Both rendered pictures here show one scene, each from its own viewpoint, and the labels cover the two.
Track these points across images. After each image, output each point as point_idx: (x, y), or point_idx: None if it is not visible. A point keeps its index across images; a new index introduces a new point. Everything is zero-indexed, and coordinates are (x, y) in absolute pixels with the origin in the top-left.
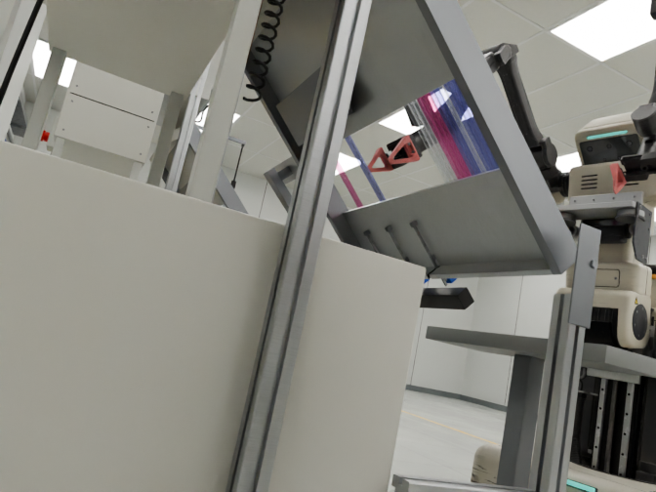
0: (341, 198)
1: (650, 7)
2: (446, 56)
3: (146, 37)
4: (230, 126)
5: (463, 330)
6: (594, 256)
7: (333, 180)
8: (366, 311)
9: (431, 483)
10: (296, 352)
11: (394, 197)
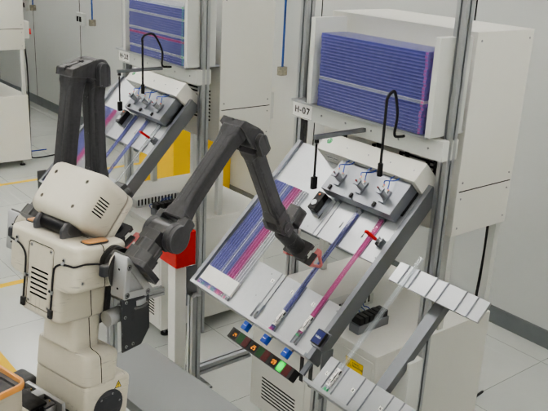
0: (348, 297)
1: (110, 78)
2: None
3: None
4: (426, 249)
5: (223, 398)
6: (187, 276)
7: (286, 256)
8: None
9: (238, 347)
10: None
11: (292, 279)
